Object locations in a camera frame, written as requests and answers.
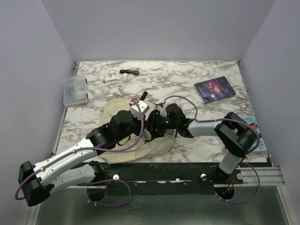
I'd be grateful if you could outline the black cylindrical tool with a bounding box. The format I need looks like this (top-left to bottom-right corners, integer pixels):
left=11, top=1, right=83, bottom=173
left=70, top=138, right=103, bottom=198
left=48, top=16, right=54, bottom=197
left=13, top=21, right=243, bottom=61
left=120, top=69, right=140, bottom=76

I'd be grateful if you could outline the purple cable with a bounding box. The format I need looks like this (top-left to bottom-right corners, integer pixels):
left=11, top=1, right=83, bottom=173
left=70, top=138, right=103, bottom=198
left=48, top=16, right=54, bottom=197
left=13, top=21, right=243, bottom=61
left=161, top=95, right=262, bottom=204
left=15, top=99, right=145, bottom=207

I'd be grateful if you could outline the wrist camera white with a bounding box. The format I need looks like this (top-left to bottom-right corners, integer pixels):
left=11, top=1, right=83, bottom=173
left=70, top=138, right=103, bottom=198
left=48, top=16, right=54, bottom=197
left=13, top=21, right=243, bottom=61
left=157, top=103, right=167, bottom=118
left=130, top=101, right=150, bottom=120

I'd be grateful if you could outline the beige student backpack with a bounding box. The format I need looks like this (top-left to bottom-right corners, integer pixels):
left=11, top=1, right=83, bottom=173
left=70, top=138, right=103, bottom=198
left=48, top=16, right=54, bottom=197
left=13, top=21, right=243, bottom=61
left=99, top=98, right=175, bottom=164

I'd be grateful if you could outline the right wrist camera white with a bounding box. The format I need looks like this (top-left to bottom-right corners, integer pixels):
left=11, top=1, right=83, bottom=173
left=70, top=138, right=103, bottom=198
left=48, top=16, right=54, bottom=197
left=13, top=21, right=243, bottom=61
left=157, top=103, right=167, bottom=118

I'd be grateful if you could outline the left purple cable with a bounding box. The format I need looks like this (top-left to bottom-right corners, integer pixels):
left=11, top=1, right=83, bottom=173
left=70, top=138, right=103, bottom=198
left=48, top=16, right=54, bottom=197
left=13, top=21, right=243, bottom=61
left=15, top=99, right=145, bottom=207

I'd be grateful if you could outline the Treehouse book blue cover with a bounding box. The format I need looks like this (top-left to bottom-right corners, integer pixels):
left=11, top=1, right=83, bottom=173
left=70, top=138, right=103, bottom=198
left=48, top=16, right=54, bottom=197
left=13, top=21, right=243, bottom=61
left=241, top=116, right=268, bottom=152

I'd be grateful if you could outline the white plastic pipe fitting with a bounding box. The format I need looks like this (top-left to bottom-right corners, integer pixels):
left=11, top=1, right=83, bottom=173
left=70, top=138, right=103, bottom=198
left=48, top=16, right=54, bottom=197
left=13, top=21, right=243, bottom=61
left=102, top=70, right=120, bottom=83

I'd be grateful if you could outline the small white round cap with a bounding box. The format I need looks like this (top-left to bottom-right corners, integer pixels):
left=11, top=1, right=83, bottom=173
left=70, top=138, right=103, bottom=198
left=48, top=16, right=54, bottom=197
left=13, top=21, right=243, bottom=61
left=123, top=73, right=130, bottom=82

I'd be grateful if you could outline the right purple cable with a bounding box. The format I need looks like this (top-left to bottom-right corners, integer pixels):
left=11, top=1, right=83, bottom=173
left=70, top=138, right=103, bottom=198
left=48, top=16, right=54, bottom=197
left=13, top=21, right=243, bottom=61
left=161, top=95, right=262, bottom=204

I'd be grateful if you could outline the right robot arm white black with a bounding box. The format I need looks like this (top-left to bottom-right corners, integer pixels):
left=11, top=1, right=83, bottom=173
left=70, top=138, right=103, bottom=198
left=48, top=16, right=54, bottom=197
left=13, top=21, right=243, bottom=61
left=146, top=104, right=260, bottom=184

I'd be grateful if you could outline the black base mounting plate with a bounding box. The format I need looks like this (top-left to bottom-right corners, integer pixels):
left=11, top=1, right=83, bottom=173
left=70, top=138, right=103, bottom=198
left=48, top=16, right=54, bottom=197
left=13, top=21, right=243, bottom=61
left=79, top=163, right=243, bottom=195

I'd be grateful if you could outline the clear plastic organizer box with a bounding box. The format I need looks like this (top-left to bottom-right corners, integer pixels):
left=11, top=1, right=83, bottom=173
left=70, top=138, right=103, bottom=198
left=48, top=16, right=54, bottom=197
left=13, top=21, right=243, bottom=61
left=63, top=75, right=88, bottom=107

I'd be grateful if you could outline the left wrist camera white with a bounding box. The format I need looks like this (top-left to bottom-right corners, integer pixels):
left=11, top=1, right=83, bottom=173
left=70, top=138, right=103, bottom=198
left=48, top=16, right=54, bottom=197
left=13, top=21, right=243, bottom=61
left=130, top=101, right=150, bottom=120

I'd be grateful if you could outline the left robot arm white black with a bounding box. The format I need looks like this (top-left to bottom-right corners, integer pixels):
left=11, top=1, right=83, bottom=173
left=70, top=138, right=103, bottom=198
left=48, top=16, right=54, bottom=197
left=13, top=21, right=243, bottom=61
left=15, top=107, right=145, bottom=207

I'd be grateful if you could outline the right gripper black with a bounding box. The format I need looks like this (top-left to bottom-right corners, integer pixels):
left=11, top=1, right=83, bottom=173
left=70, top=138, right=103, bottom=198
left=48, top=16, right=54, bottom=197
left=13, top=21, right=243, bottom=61
left=144, top=110, right=179, bottom=137

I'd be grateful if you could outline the dark purple book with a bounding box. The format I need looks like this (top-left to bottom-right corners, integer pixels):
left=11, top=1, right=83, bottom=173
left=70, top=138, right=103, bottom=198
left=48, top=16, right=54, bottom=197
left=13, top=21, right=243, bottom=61
left=194, top=76, right=236, bottom=104

